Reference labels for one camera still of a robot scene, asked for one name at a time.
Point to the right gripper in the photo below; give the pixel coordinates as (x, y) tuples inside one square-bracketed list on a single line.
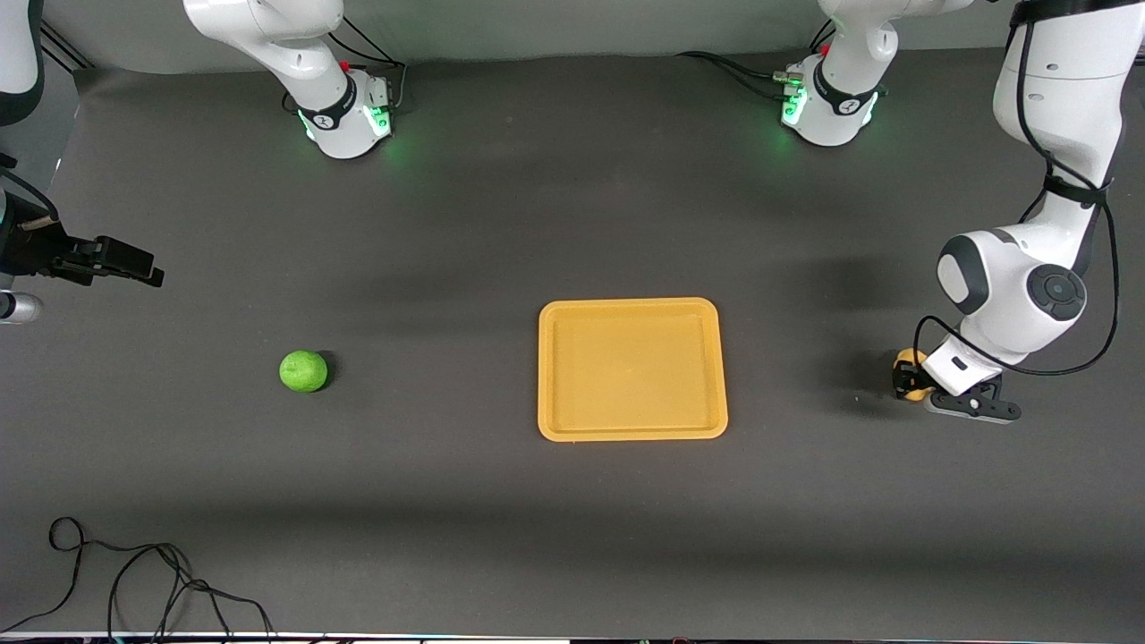
[(34, 251)]

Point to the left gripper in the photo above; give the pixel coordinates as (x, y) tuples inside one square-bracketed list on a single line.
[(905, 379)]

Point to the yellow potato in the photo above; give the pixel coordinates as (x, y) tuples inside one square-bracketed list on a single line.
[(911, 358)]

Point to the green apple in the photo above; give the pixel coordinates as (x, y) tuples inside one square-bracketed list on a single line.
[(303, 371)]

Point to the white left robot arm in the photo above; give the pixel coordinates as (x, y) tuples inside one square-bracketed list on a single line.
[(1020, 295)]

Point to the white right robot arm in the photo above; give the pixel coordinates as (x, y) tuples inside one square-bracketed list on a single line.
[(295, 54)]

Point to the yellow plastic tray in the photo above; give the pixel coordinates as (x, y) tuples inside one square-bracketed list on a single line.
[(626, 376)]

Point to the dark grey table mat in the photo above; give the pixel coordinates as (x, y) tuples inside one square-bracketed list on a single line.
[(537, 224)]

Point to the black frame rail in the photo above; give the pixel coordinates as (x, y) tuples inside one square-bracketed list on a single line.
[(63, 46)]

